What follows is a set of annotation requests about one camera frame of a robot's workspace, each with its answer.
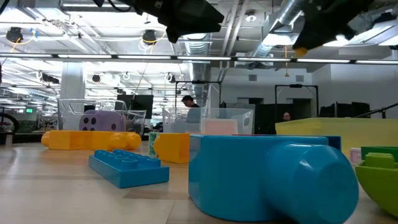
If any lime green toy brick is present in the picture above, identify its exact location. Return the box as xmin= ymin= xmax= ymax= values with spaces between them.
xmin=354 ymin=152 xmax=398 ymax=218

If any black aluminium rig frame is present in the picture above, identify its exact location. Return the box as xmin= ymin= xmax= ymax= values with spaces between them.
xmin=354 ymin=101 xmax=398 ymax=119

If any long light strip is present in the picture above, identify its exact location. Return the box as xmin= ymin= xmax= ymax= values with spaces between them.
xmin=0 ymin=53 xmax=398 ymax=65

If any small clear plastic bin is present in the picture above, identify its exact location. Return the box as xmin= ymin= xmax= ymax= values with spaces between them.
xmin=162 ymin=107 xmax=255 ymax=135

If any black workstation frame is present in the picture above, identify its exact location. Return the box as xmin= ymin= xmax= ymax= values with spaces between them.
xmin=274 ymin=83 xmax=320 ymax=121
xmin=174 ymin=80 xmax=223 ymax=108

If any purple plush die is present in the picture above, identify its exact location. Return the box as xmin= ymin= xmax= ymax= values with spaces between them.
xmin=78 ymin=109 xmax=127 ymax=133

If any large blue toy brick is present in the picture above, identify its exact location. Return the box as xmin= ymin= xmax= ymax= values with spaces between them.
xmin=233 ymin=134 xmax=342 ymax=152

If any black monitor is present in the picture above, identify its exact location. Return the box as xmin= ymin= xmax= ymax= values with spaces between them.
xmin=115 ymin=94 xmax=155 ymax=120

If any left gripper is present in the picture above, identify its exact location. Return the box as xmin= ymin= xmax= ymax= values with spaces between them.
xmin=93 ymin=0 xmax=225 ymax=44

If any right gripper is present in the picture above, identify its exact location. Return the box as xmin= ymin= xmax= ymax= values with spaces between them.
xmin=292 ymin=0 xmax=376 ymax=51

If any large clear plastic bin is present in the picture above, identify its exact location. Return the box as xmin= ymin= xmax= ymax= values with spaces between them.
xmin=57 ymin=98 xmax=147 ymax=138

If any flat blue toy brick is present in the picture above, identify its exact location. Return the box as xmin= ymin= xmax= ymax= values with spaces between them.
xmin=89 ymin=149 xmax=170 ymax=190

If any large yellow toy brick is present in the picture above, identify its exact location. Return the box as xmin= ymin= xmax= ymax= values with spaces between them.
xmin=154 ymin=133 xmax=191 ymax=165
xmin=41 ymin=130 xmax=142 ymax=152

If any black overhead camera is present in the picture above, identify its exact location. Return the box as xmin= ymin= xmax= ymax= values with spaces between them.
xmin=5 ymin=26 xmax=25 ymax=44
xmin=142 ymin=29 xmax=158 ymax=46

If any yellow plastic bin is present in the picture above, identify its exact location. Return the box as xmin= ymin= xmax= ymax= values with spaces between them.
xmin=275 ymin=117 xmax=398 ymax=159

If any small dark green brick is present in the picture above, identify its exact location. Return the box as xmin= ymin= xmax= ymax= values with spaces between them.
xmin=360 ymin=146 xmax=398 ymax=156

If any blue single-stud toy block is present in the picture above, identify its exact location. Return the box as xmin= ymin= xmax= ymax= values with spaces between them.
xmin=188 ymin=134 xmax=360 ymax=224

